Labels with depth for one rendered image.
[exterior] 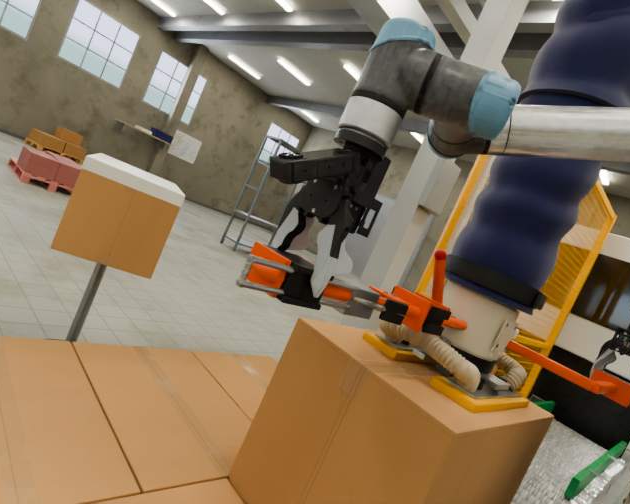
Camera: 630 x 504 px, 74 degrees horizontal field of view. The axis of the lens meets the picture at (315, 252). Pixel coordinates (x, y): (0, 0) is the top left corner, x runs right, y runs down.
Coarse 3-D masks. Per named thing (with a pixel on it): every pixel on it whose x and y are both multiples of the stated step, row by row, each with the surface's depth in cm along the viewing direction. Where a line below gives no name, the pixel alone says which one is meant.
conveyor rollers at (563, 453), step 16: (560, 432) 270; (576, 432) 287; (544, 448) 221; (560, 448) 231; (576, 448) 248; (592, 448) 264; (544, 464) 196; (560, 464) 207; (576, 464) 217; (528, 480) 169; (544, 480) 174; (560, 480) 184; (592, 480) 204; (608, 480) 214; (528, 496) 153; (544, 496) 158; (560, 496) 168; (576, 496) 172; (592, 496) 182
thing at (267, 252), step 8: (256, 248) 54; (264, 248) 53; (272, 248) 55; (264, 256) 53; (272, 256) 52; (280, 256) 51; (288, 256) 54; (296, 256) 58; (288, 264) 50; (304, 264) 53; (312, 264) 57; (280, 272) 50; (256, 280) 53; (264, 280) 52; (280, 280) 50; (280, 288) 51; (272, 296) 50
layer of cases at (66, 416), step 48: (0, 336) 108; (0, 384) 91; (48, 384) 98; (96, 384) 106; (144, 384) 115; (192, 384) 127; (240, 384) 140; (0, 432) 79; (48, 432) 84; (96, 432) 89; (144, 432) 96; (192, 432) 104; (240, 432) 113; (0, 480) 69; (48, 480) 73; (96, 480) 77; (144, 480) 82; (192, 480) 88
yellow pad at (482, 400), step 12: (432, 384) 83; (444, 384) 81; (456, 384) 83; (480, 384) 86; (456, 396) 79; (468, 396) 80; (480, 396) 82; (492, 396) 86; (504, 396) 91; (516, 396) 97; (468, 408) 77; (480, 408) 79; (492, 408) 83; (504, 408) 89
